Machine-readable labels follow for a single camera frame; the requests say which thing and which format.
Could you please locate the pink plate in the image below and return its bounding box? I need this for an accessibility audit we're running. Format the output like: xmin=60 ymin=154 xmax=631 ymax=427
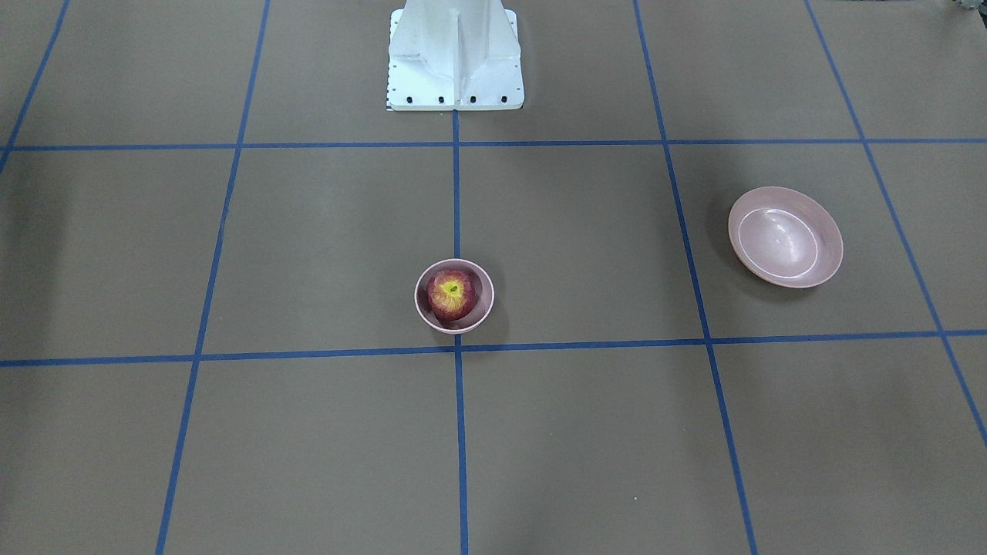
xmin=727 ymin=187 xmax=844 ymax=289

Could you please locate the pink bowl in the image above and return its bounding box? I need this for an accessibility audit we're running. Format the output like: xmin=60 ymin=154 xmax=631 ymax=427
xmin=413 ymin=257 xmax=496 ymax=335

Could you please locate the white camera stand pillar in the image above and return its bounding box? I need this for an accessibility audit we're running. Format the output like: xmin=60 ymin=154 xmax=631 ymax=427
xmin=386 ymin=1 xmax=525 ymax=112

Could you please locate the red apple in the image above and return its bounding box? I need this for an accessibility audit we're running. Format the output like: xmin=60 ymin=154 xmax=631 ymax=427
xmin=426 ymin=268 xmax=479 ymax=321

